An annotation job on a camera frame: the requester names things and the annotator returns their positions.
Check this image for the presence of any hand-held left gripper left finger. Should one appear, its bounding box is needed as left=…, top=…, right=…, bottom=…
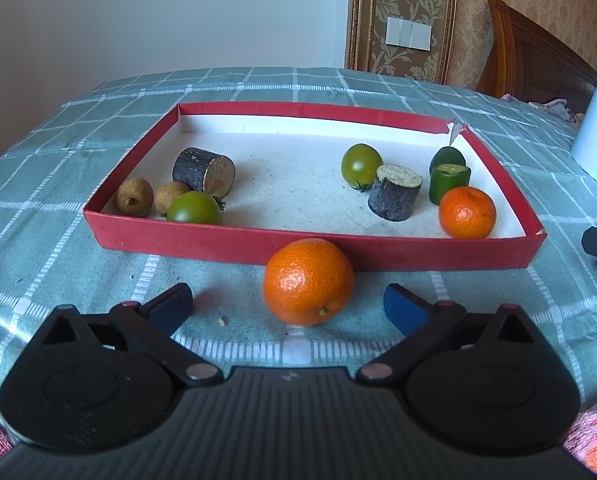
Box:
left=41, top=281, right=224, bottom=388

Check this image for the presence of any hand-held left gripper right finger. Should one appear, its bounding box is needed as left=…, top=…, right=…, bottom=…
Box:
left=355, top=283, right=549, bottom=388

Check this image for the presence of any red cardboard box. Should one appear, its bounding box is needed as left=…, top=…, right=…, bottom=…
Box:
left=82, top=101, right=548, bottom=272

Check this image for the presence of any green tomato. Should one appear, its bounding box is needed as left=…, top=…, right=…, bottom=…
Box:
left=166, top=190, right=225, bottom=226
left=341, top=143, right=383, bottom=192

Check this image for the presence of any large orange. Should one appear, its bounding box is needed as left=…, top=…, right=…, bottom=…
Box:
left=263, top=238, right=355, bottom=327

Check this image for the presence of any brown longan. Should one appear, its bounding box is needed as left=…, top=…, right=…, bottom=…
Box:
left=154, top=181, right=192, bottom=216
left=116, top=177, right=155, bottom=218

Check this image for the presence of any small orange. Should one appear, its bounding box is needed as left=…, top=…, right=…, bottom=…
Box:
left=439, top=185, right=497, bottom=240

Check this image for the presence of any green cucumber end piece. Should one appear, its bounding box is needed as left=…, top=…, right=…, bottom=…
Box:
left=429, top=146, right=467, bottom=176

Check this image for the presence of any crumpled cloth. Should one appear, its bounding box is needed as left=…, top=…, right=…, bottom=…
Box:
left=499, top=92, right=587, bottom=123

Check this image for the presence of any green checkered bed sheet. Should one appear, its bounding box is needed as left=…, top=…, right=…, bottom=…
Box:
left=0, top=66, right=597, bottom=411

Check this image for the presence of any wooden headboard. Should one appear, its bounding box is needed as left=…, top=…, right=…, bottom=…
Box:
left=476, top=0, right=597, bottom=111

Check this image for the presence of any white light switch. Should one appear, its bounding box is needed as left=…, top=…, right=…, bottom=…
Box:
left=385, top=16, right=433, bottom=52

